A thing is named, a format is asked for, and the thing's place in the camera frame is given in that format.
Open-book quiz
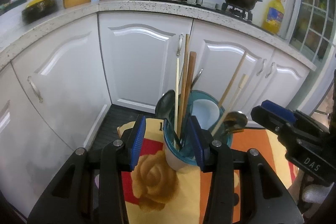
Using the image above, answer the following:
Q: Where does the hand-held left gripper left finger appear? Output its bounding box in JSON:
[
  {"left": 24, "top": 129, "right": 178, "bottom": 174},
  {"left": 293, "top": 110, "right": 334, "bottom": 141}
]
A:
[{"left": 28, "top": 114, "right": 147, "bottom": 224}]

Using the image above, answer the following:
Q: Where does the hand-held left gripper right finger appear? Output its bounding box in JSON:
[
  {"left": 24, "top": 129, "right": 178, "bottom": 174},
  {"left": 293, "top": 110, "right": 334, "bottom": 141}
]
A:
[{"left": 187, "top": 115, "right": 303, "bottom": 224}]

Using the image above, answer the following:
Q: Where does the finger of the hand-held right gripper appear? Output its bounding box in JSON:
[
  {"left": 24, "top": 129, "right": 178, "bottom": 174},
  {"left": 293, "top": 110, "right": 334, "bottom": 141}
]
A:
[
  {"left": 251, "top": 106, "right": 289, "bottom": 136},
  {"left": 262, "top": 100, "right": 297, "bottom": 123}
]

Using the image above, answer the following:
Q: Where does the floral utensil holder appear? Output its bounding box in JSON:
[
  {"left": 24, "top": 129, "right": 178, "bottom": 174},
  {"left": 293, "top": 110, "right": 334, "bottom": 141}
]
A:
[{"left": 163, "top": 90, "right": 234, "bottom": 174}]

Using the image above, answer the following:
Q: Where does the silver spoon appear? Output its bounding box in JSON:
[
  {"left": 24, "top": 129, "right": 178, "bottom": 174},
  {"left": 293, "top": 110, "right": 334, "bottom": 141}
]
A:
[
  {"left": 220, "top": 111, "right": 248, "bottom": 139},
  {"left": 155, "top": 90, "right": 184, "bottom": 151}
]

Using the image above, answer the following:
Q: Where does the pale wooden chopstick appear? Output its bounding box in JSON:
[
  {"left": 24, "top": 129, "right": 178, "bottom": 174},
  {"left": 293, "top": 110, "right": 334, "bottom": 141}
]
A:
[
  {"left": 211, "top": 74, "right": 248, "bottom": 136},
  {"left": 174, "top": 57, "right": 180, "bottom": 139}
]

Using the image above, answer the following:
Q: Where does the light brown wooden chopstick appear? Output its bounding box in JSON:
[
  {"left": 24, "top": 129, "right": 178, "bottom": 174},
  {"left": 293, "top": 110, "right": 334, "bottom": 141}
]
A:
[{"left": 218, "top": 52, "right": 248, "bottom": 107}]

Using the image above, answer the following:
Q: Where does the person's right hand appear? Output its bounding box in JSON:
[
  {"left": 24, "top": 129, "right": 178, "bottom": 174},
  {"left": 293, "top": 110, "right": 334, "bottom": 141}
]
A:
[{"left": 301, "top": 182, "right": 330, "bottom": 204}]

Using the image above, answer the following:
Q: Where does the white cabinet door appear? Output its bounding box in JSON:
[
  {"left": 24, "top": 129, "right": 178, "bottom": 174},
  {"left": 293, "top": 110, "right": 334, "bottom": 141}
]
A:
[
  {"left": 10, "top": 13, "right": 112, "bottom": 151},
  {"left": 98, "top": 12, "right": 194, "bottom": 115},
  {"left": 191, "top": 20, "right": 276, "bottom": 115},
  {"left": 266, "top": 49, "right": 311, "bottom": 115},
  {"left": 0, "top": 61, "right": 76, "bottom": 216}
]

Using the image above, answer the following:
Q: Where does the black ribbed floor mat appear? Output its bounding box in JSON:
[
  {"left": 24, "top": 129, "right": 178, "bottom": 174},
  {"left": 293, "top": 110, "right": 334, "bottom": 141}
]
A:
[{"left": 89, "top": 104, "right": 158, "bottom": 156}]

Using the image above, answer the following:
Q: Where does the printed blanket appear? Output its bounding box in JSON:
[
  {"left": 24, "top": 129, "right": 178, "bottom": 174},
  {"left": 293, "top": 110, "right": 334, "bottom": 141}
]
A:
[{"left": 117, "top": 116, "right": 302, "bottom": 224}]

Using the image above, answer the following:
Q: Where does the yellow oil bottle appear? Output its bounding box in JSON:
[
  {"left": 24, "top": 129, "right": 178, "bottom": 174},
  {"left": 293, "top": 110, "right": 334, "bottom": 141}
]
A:
[{"left": 262, "top": 0, "right": 286, "bottom": 33}]

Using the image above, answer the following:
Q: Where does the glass door cabinet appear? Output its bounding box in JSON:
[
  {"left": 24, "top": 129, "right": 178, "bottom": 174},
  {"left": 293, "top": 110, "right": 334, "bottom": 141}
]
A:
[{"left": 287, "top": 0, "right": 336, "bottom": 64}]

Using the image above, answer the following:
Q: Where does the speckled stone countertop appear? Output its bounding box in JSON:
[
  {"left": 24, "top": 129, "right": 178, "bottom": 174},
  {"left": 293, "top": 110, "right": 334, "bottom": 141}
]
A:
[{"left": 0, "top": 0, "right": 318, "bottom": 72}]

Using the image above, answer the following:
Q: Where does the black pot yellow lid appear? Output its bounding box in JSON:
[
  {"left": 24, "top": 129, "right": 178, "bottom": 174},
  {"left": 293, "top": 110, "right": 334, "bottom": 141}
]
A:
[{"left": 21, "top": 0, "right": 58, "bottom": 24}]

